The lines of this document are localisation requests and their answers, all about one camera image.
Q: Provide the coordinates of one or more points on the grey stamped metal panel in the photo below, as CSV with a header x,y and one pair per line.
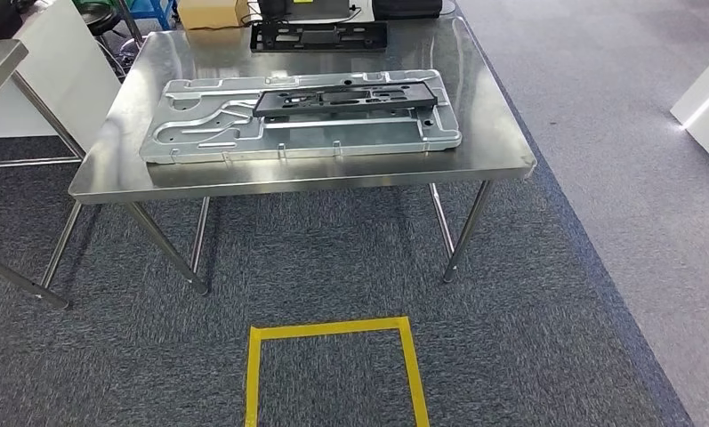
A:
x,y
212,138

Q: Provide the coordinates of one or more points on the white box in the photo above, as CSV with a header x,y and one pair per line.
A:
x,y
707,112

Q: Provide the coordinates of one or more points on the brown cardboard box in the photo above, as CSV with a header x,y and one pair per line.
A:
x,y
212,13

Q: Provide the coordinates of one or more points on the black round stool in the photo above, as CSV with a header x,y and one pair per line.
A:
x,y
100,15

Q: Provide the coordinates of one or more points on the black plastic bracket plate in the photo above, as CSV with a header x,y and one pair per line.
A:
x,y
416,94
260,38

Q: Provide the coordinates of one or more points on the blue metal frame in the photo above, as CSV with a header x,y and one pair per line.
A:
x,y
153,9

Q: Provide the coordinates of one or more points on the white cabinet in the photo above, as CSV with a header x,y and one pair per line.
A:
x,y
65,76

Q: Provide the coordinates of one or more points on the stainless steel workbench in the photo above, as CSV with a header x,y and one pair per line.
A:
x,y
330,168

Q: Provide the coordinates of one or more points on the black device case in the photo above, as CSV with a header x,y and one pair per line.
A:
x,y
407,7

